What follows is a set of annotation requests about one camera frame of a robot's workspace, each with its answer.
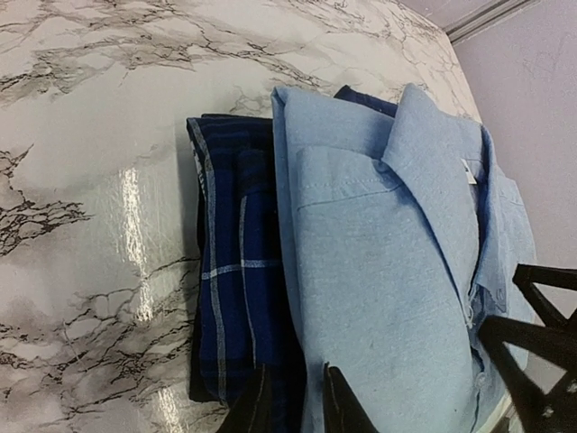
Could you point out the dark blue plaid shirt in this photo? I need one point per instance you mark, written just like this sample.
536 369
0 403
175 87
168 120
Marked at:
234 252

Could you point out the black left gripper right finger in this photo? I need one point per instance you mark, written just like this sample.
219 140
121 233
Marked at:
343 413

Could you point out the right aluminium corner post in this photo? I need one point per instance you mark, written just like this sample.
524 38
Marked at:
484 17

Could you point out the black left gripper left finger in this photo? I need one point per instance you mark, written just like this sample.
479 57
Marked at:
263 404

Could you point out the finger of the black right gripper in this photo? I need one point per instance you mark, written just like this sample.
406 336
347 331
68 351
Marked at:
511 344
527 277

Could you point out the light blue long sleeve shirt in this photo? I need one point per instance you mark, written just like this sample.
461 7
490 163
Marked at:
400 233

